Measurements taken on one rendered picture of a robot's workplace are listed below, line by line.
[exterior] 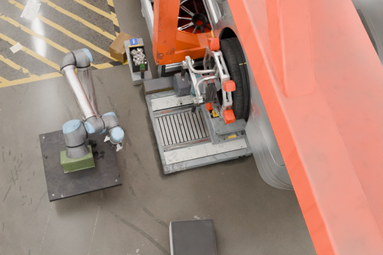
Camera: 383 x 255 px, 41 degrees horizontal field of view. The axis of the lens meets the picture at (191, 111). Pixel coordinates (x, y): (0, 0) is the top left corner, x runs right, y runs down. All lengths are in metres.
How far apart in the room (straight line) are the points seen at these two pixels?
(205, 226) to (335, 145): 3.22
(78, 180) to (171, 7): 1.63
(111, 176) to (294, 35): 3.43
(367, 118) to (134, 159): 3.46
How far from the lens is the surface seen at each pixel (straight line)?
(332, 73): 1.47
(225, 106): 3.90
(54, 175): 4.40
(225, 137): 4.68
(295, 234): 4.70
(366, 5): 4.67
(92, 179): 4.35
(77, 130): 4.15
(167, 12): 3.90
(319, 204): 1.00
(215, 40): 3.99
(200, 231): 4.19
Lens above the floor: 4.42
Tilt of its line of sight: 64 degrees down
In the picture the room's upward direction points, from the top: 11 degrees clockwise
